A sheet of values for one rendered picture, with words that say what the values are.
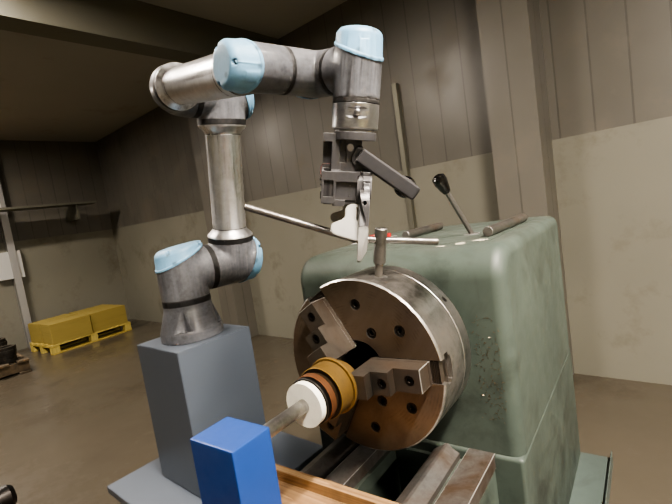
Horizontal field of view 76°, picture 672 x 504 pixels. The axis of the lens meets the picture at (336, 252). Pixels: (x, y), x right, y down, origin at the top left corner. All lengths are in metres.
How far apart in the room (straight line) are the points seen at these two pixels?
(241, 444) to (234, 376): 0.58
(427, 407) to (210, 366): 0.54
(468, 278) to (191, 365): 0.63
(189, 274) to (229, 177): 0.25
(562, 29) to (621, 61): 0.41
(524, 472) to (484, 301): 0.32
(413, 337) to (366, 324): 0.09
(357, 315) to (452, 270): 0.20
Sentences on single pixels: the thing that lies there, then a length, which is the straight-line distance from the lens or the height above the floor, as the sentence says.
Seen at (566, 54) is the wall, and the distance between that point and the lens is 3.30.
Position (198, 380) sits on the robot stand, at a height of 1.02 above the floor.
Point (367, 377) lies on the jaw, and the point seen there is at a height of 1.10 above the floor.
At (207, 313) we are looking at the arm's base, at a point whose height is 1.16.
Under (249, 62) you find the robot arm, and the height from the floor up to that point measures 1.59.
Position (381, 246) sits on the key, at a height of 1.28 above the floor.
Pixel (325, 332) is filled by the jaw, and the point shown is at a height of 1.16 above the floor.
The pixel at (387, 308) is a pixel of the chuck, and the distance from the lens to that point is 0.72.
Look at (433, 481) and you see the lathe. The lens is 0.88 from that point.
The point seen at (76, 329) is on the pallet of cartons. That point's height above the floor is 0.25.
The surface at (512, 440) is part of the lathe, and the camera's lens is 0.91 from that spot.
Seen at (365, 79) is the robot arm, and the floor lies 1.55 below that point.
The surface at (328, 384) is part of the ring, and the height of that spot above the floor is 1.10.
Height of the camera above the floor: 1.36
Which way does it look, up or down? 6 degrees down
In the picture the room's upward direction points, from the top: 8 degrees counter-clockwise
